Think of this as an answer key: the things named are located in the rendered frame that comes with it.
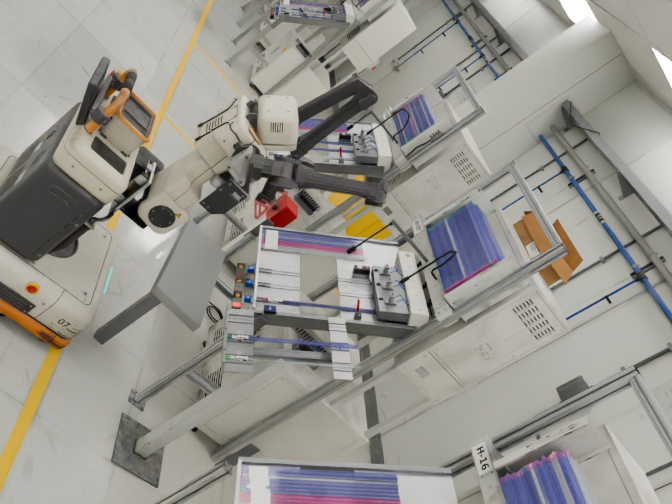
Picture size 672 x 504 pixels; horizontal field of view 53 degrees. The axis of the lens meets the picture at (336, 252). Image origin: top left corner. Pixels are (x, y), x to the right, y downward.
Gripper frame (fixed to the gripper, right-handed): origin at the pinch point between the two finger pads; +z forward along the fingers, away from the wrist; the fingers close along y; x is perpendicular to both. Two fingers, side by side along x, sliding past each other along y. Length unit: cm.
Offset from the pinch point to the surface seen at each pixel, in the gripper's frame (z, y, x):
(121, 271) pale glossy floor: 68, 60, 58
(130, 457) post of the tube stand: 112, -19, 6
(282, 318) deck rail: 35.4, -1.5, -26.9
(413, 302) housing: 8, 13, -76
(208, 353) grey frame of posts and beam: 63, -2, -5
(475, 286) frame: -12, -1, -93
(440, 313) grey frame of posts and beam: 5, 1, -86
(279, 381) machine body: 67, 13, -38
